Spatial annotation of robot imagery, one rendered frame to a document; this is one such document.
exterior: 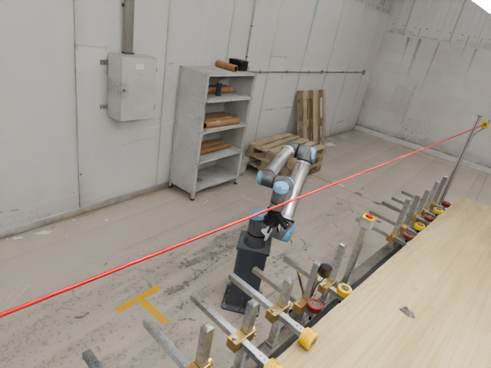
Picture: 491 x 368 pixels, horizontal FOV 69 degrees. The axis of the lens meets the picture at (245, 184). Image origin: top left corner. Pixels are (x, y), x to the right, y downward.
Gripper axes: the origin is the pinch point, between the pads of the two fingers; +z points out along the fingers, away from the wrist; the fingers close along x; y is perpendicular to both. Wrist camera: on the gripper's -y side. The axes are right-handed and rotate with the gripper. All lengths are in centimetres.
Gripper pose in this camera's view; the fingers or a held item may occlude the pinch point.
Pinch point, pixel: (272, 237)
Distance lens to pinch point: 228.1
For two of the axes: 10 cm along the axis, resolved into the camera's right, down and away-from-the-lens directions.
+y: -7.7, -3.9, 5.1
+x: -6.2, 2.4, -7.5
